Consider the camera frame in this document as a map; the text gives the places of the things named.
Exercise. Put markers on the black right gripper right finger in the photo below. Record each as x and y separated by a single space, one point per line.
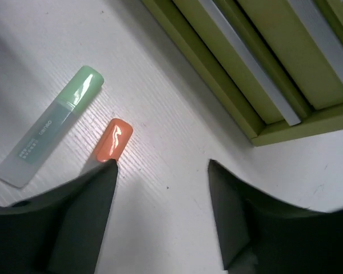
258 233

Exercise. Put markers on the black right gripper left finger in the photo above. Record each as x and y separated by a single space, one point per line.
61 230

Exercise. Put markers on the green cap highlighter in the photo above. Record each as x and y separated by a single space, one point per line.
30 153

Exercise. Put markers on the orange cap highlighter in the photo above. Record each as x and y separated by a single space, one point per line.
111 144

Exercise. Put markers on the green metal drawer toolbox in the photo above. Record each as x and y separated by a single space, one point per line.
276 66

